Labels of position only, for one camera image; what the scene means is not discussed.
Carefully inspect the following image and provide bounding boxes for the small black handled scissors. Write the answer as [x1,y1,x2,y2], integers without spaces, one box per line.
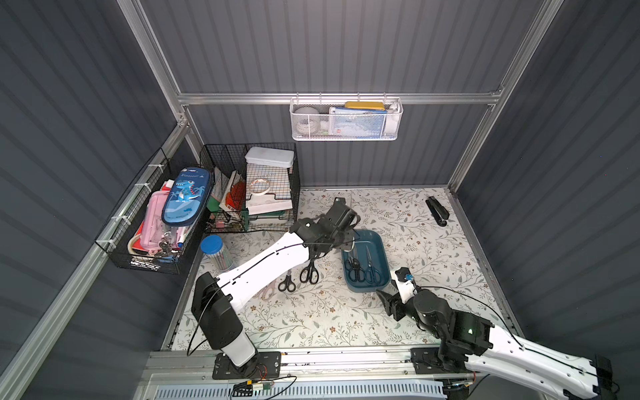
[347,247,365,283]

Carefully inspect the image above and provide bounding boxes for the large black scissors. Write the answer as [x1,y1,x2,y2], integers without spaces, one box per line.
[299,260,319,285]

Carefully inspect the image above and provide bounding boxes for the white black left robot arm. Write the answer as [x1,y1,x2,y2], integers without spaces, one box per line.
[191,198,360,370]

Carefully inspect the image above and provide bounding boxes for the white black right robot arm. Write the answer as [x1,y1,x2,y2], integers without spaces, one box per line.
[376,288,618,399]

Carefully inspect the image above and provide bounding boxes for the teal plastic storage box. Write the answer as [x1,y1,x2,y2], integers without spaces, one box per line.
[341,230,391,293]

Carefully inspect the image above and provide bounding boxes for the pink scissors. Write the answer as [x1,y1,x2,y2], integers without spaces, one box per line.
[254,282,279,302]

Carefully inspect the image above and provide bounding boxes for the white plastic flat box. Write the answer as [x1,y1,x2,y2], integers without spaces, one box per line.
[245,147,295,168]

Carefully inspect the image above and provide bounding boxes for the checkered notebook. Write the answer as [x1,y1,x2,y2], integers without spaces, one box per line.
[246,163,291,200]

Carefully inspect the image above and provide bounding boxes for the green folder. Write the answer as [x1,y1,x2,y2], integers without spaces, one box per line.
[248,210,290,224]

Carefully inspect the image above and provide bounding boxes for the black stapler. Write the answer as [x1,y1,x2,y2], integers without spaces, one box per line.
[426,196,450,227]

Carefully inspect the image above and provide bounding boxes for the blue white packet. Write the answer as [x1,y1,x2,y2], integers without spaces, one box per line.
[328,108,387,138]

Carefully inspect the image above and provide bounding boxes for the white mesh hanging basket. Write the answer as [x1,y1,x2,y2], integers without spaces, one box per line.
[289,97,403,142]

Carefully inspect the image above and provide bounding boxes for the white tape roll in basket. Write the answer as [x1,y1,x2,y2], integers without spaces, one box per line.
[292,107,320,136]

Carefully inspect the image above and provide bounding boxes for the yellow item in basket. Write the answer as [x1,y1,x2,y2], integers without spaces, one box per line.
[344,101,386,111]

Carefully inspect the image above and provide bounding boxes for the blue lid pen tube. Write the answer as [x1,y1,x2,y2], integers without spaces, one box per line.
[200,235,235,272]

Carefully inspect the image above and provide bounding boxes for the blue dinosaur pencil case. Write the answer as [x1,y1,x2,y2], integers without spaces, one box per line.
[162,167,213,227]

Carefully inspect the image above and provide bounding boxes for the pink pencil case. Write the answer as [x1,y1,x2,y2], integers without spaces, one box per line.
[139,190,169,251]

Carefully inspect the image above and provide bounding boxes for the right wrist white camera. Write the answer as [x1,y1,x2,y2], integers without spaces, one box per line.
[394,267,417,304]

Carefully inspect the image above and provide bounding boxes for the small dark handled scissors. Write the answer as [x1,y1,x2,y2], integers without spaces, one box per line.
[278,270,297,293]

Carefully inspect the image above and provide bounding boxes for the black wire desk organizer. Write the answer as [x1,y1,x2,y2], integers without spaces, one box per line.
[200,143,301,233]

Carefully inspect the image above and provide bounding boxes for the black wire wall basket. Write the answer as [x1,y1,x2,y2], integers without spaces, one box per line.
[96,157,213,275]

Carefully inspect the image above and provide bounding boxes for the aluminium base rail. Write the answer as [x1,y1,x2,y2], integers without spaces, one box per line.
[134,342,551,400]

